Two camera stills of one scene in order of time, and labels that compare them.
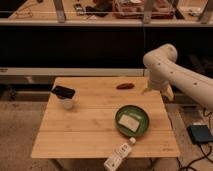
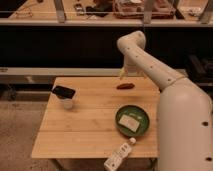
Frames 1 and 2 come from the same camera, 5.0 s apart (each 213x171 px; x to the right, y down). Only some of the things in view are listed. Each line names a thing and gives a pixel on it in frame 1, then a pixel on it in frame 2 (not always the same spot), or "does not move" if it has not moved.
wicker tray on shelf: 135,9 does not move
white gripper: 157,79 → 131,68
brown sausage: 125,86 does not move
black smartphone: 63,92 does not move
